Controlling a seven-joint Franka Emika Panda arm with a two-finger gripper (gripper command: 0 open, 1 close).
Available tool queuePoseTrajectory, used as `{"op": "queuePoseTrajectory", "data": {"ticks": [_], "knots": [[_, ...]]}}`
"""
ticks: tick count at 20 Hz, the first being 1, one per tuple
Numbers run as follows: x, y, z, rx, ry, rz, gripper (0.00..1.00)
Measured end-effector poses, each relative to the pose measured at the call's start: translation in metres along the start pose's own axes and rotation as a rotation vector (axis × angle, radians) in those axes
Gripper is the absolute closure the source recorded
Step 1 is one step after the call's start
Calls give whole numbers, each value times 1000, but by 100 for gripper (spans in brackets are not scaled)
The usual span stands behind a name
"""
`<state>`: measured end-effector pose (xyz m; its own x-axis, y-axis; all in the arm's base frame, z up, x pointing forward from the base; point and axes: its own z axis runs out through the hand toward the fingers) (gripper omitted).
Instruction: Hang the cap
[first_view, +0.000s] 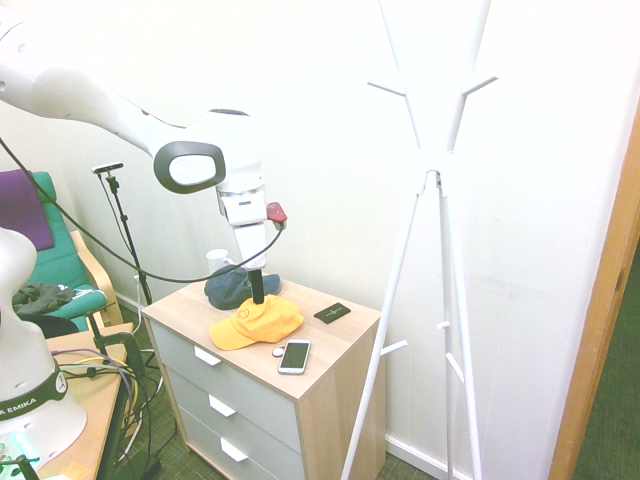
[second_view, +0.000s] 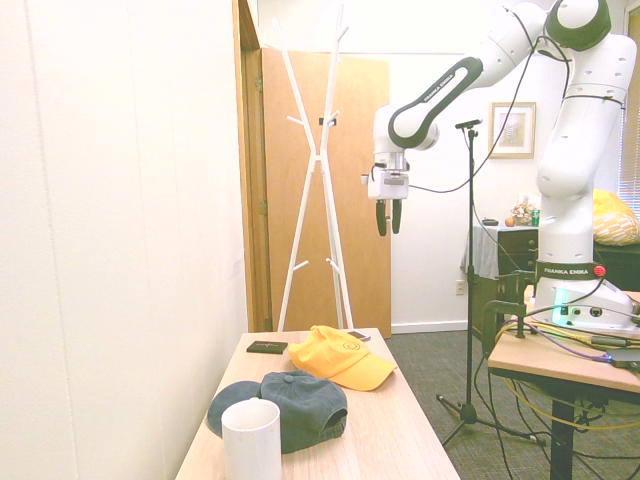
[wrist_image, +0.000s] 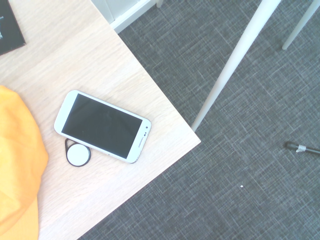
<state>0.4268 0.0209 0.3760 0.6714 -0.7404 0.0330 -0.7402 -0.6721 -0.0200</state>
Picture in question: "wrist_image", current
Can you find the round white key tag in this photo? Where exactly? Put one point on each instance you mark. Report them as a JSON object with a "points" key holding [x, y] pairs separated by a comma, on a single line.
{"points": [[77, 156]]}

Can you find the white smartphone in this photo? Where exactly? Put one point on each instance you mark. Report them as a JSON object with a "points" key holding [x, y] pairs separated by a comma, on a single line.
{"points": [[102, 126]]}

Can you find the white wooden coat rack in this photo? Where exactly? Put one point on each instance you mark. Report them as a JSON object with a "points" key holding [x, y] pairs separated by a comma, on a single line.
{"points": [[225, 72]]}

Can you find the black camera tripod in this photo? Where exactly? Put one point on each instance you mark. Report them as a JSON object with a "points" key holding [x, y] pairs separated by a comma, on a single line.
{"points": [[311, 150]]}

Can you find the white baseboard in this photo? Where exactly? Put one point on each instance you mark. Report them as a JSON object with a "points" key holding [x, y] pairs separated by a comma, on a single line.
{"points": [[125, 15]]}

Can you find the orange baseball cap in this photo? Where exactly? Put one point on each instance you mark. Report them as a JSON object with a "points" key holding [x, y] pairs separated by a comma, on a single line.
{"points": [[17, 155]]}

